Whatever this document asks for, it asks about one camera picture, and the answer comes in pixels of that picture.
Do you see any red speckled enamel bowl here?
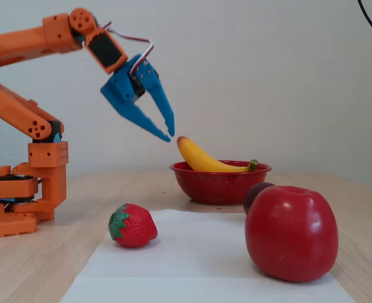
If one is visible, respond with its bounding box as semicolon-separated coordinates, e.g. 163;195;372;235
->
169;160;272;206

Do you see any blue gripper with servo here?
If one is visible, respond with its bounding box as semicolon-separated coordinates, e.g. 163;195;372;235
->
100;54;176;143

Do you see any dark purple toy plum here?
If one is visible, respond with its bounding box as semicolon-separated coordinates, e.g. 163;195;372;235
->
243;182;277;216

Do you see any red toy apple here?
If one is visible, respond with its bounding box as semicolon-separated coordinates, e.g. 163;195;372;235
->
245;185;339;283

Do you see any white red black servo cable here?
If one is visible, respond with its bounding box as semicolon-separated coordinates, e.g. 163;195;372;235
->
102;21;156;75

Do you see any orange robot base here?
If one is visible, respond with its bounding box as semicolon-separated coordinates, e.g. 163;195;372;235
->
0;162;69;240

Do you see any white paper sheet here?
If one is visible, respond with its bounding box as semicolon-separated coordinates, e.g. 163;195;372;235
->
59;209;357;303

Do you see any red toy strawberry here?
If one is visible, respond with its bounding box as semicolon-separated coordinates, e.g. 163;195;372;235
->
108;203;158;249

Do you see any yellow toy banana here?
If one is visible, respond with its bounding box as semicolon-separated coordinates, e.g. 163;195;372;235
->
177;136;259;173

